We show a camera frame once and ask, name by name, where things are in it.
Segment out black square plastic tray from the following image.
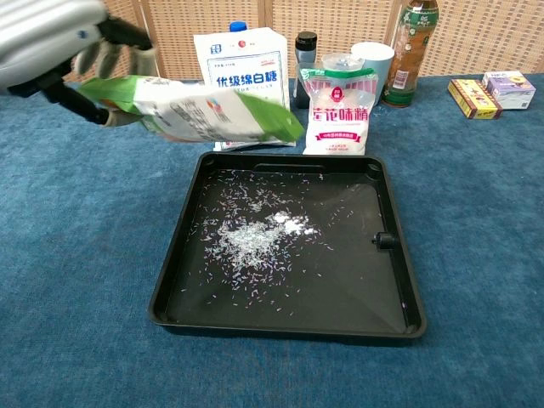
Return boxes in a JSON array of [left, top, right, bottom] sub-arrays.
[[147, 151, 428, 341]]

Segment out green white snack bag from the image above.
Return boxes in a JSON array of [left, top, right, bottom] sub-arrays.
[[78, 75, 306, 145]]

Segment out red yellow box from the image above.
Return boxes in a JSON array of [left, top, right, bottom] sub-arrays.
[[447, 78, 504, 121]]

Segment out woven bamboo folding screen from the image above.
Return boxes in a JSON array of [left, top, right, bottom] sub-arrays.
[[63, 0, 544, 84]]

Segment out silver robot left hand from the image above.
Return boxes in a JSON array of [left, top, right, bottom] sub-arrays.
[[0, 0, 161, 128]]

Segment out pink white seasoning bag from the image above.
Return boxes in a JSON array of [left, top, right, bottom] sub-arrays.
[[299, 67, 379, 156]]

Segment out pale blue pitcher cup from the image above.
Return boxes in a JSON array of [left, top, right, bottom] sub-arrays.
[[350, 41, 396, 103]]

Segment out green label tea bottle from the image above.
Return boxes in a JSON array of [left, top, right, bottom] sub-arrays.
[[380, 0, 440, 109]]

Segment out slim black bottle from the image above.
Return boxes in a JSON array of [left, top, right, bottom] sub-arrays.
[[292, 31, 319, 110]]

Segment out clear plastic lidded cup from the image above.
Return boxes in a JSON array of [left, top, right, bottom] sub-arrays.
[[320, 53, 366, 74]]

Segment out blue table cloth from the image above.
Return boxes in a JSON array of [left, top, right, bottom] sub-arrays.
[[0, 74, 544, 408]]

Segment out scattered white grains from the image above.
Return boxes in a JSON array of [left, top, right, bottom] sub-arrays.
[[182, 169, 362, 315]]

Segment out purple white carton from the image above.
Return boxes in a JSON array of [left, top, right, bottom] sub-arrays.
[[481, 71, 537, 111]]

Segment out white sugar bag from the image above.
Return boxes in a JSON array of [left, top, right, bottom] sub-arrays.
[[193, 27, 298, 152]]

